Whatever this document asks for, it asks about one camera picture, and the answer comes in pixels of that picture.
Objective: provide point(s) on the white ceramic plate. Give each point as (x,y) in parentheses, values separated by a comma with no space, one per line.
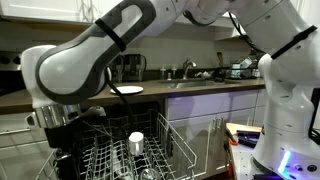
(128,89)

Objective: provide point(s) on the light wooden board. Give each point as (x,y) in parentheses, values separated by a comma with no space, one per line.
(243,127)

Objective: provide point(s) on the black flat box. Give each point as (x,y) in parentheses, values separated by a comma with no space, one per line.
(250,137)

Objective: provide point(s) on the steel kitchen sink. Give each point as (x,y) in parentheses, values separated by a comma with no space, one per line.
(190,84)

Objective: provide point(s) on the black counter dish rack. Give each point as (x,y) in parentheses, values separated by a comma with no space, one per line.
(243,70)

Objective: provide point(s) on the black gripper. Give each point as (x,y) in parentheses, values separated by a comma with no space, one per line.
(61,140)

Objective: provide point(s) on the grey drawer cabinet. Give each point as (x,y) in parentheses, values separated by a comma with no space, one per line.
(20,146)

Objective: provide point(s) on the clear soap bottle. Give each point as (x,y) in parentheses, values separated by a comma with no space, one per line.
(174,72)
(163,72)

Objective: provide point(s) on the orange black clamp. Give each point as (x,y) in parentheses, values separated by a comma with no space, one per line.
(231,136)

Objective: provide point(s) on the small white sink item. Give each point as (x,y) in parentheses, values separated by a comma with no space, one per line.
(203,74)

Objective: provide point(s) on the clear drinking glass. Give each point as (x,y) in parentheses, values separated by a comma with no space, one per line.
(149,174)

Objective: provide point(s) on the white lower cabinet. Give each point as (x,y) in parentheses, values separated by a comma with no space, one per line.
(200,110)

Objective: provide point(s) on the white mug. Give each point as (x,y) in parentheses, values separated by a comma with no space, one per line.
(136,143)

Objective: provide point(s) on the white upper cabinets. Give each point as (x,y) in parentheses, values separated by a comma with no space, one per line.
(40,8)

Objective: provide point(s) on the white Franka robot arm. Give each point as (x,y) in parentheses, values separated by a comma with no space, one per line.
(66,70)

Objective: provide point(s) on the chrome kitchen faucet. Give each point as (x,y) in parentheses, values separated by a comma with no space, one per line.
(186,66)

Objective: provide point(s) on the metal robot table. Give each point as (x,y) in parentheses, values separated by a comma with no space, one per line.
(240,160)

